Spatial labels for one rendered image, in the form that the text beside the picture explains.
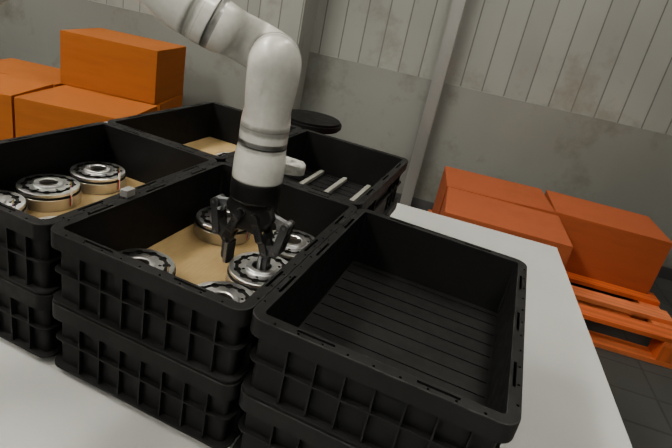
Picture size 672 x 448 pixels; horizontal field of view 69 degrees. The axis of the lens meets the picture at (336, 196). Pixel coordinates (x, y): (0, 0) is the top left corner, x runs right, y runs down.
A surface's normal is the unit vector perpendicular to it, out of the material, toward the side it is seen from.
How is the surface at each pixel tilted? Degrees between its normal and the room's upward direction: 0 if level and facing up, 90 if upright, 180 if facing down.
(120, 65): 90
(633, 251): 90
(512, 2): 90
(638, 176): 90
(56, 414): 0
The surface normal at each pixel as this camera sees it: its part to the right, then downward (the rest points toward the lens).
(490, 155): -0.26, 0.31
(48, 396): 0.19, -0.91
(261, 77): -0.18, 0.59
